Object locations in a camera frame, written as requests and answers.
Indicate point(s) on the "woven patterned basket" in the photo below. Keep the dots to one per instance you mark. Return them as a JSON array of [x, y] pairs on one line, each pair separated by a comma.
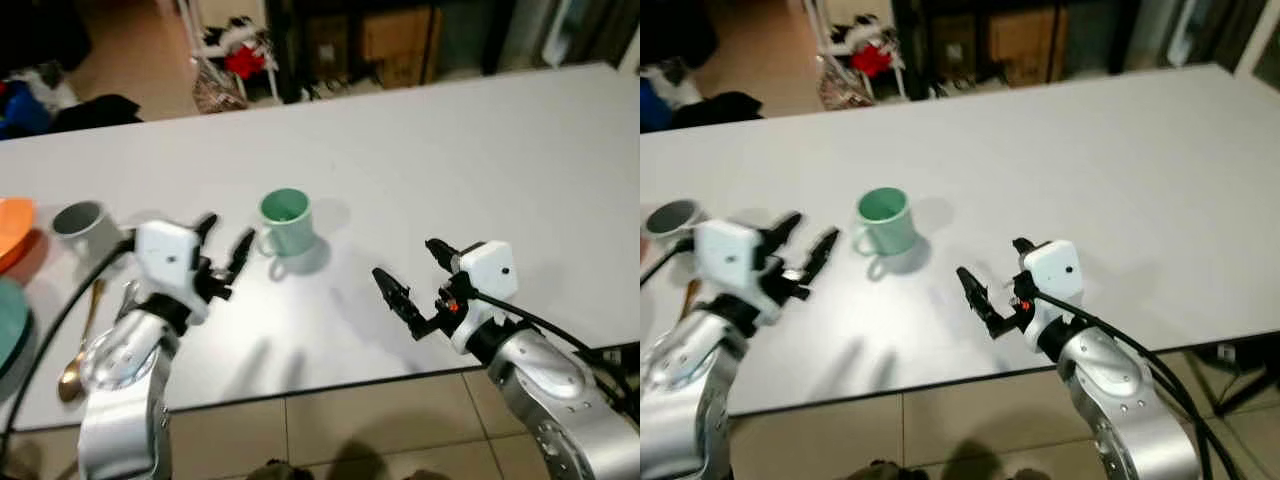
[[218, 92], [845, 90]]

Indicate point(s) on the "dark cardboard box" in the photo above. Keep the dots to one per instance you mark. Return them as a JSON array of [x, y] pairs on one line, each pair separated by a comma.
[[328, 48], [953, 45]]

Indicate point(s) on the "blue bag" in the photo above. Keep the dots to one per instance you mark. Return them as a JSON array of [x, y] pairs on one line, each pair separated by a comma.
[[22, 112], [654, 108]]

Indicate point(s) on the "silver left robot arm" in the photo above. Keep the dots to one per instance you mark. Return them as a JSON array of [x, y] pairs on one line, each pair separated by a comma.
[[125, 380], [690, 390]]

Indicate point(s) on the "brown cardboard box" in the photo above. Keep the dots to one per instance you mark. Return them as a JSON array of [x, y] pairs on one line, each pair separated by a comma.
[[1025, 45], [395, 45]]

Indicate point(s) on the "grey ceramic mug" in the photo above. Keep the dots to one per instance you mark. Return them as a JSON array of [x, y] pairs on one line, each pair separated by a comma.
[[92, 232], [672, 222]]

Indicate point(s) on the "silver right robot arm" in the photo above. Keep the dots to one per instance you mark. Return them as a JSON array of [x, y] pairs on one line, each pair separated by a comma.
[[555, 400], [1120, 400]]

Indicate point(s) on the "golden metal spoon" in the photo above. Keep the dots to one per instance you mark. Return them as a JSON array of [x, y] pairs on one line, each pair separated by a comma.
[[72, 375], [691, 298]]

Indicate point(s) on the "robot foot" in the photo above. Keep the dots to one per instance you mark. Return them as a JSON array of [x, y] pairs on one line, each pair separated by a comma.
[[900, 471], [1025, 475], [425, 475], [278, 471]]

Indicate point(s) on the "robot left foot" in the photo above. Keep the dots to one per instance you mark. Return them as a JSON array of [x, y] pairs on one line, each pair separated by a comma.
[[278, 471], [900, 471]]

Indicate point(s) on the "white metal rack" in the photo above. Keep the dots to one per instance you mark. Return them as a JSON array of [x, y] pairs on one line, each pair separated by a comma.
[[822, 20], [200, 20]]

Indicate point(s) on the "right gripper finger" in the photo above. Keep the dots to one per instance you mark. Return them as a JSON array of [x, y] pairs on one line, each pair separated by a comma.
[[978, 295], [1023, 249], [444, 254], [398, 298]]

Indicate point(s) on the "orange plate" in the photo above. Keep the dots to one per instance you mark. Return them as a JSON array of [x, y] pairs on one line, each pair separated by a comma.
[[12, 232]]

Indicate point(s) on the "black bag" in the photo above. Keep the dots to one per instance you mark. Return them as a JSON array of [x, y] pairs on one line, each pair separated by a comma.
[[718, 108], [98, 112]]

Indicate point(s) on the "black table leg frame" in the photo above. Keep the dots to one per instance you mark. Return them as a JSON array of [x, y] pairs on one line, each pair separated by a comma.
[[1245, 372]]

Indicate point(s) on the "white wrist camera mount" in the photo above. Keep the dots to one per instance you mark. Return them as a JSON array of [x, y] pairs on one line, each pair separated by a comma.
[[490, 275], [1055, 275], [728, 258], [165, 260]]

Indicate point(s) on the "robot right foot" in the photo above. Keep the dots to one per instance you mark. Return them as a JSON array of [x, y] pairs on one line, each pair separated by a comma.
[[425, 475], [1025, 475]]

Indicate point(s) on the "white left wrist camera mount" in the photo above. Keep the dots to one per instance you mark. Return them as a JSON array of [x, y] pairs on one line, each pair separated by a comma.
[[165, 260], [728, 258]]

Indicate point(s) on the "teal plate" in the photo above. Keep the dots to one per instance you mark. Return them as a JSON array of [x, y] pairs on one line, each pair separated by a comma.
[[12, 330]]

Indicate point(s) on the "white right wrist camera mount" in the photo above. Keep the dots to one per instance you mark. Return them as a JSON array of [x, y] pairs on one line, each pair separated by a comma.
[[1055, 275], [490, 275]]

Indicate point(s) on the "red cloth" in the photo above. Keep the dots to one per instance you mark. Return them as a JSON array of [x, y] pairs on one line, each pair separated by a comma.
[[245, 62], [871, 60]]

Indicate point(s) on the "green ceramic mug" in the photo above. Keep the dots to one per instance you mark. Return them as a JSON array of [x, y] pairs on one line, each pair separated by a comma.
[[288, 228], [888, 226]]

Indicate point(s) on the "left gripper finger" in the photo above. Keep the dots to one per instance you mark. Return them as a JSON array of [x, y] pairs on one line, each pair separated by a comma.
[[823, 252], [241, 255], [787, 228], [206, 228]]

